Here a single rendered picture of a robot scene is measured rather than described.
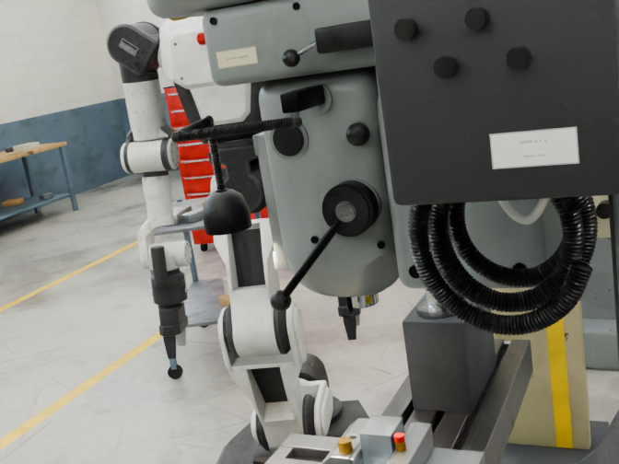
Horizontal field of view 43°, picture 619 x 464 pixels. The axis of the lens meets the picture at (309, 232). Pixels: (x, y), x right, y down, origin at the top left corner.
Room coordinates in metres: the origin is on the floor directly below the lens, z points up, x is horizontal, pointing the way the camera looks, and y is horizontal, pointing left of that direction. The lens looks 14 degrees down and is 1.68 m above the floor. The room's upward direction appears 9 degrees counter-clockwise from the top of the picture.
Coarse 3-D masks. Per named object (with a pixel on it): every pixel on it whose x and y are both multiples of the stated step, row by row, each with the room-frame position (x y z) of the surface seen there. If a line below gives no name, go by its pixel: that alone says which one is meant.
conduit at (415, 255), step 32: (416, 224) 0.78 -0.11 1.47; (448, 224) 0.86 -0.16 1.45; (576, 224) 0.74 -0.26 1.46; (416, 256) 0.79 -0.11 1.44; (448, 256) 0.80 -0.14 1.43; (480, 256) 0.85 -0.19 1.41; (576, 256) 0.74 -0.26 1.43; (448, 288) 0.78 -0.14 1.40; (480, 288) 0.79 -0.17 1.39; (544, 288) 0.76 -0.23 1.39; (576, 288) 0.71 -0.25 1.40; (480, 320) 0.77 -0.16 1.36; (512, 320) 0.75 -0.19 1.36; (544, 320) 0.73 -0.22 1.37
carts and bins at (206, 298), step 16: (176, 208) 4.21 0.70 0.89; (192, 208) 4.44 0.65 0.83; (176, 224) 4.04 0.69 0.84; (192, 224) 4.01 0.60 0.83; (192, 256) 4.72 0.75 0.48; (192, 272) 4.72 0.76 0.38; (192, 288) 4.59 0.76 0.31; (208, 288) 4.53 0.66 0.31; (224, 288) 4.22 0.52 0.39; (192, 304) 4.28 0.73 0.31; (208, 304) 4.23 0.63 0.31; (224, 304) 4.12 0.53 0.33; (192, 320) 3.99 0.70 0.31; (208, 320) 3.95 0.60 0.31; (176, 368) 3.97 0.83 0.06
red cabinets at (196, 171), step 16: (176, 96) 6.64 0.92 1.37; (176, 112) 6.65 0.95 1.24; (176, 128) 6.65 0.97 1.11; (192, 144) 6.60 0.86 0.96; (208, 144) 6.56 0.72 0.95; (192, 160) 6.62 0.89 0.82; (208, 160) 6.56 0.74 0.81; (192, 176) 6.64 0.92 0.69; (208, 176) 6.57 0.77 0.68; (192, 192) 6.65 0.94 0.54; (208, 192) 6.58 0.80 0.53; (208, 240) 6.63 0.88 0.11
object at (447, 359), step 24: (432, 312) 1.40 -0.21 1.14; (408, 336) 1.40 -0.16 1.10; (432, 336) 1.38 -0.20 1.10; (456, 336) 1.36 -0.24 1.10; (480, 336) 1.45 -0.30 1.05; (408, 360) 1.41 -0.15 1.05; (432, 360) 1.39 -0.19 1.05; (456, 360) 1.36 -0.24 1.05; (480, 360) 1.44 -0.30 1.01; (432, 384) 1.39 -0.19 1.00; (456, 384) 1.37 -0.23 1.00; (480, 384) 1.42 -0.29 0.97; (432, 408) 1.39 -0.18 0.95; (456, 408) 1.37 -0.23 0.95
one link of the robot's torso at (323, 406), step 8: (304, 384) 2.05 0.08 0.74; (312, 384) 2.04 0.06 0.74; (320, 384) 2.03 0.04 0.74; (312, 392) 2.03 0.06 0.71; (320, 392) 1.98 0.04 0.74; (328, 392) 2.02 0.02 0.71; (320, 400) 1.94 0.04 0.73; (328, 400) 2.00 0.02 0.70; (320, 408) 1.92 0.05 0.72; (328, 408) 1.98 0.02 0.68; (320, 416) 1.90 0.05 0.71; (328, 416) 1.96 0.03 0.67; (320, 424) 1.88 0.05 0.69; (328, 424) 1.95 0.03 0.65; (256, 432) 1.91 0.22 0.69; (320, 432) 1.87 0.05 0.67; (256, 440) 1.91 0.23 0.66
